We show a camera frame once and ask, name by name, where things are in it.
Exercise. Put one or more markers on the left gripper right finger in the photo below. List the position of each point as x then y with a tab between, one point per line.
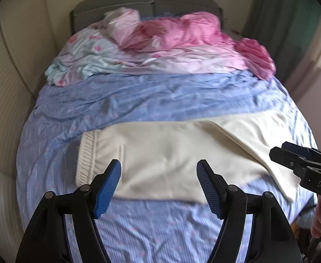
271	238

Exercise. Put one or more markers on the pink satin duvet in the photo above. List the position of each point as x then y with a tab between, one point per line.
195	29

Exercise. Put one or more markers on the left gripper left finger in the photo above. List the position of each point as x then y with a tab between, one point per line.
46	239

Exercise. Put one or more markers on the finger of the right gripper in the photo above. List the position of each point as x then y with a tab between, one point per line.
294	148
288	159

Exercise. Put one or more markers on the blue striped floral bedsheet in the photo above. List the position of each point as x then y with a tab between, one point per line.
139	231

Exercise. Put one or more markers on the light pink pillow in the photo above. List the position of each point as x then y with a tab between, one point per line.
121	23

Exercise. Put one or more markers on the green curtain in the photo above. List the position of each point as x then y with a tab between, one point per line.
291	32

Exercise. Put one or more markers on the grey padded headboard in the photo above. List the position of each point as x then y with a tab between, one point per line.
91	11

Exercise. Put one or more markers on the right hand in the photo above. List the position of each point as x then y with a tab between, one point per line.
316	223

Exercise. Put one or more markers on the cream white pants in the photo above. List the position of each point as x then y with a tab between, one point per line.
159	159

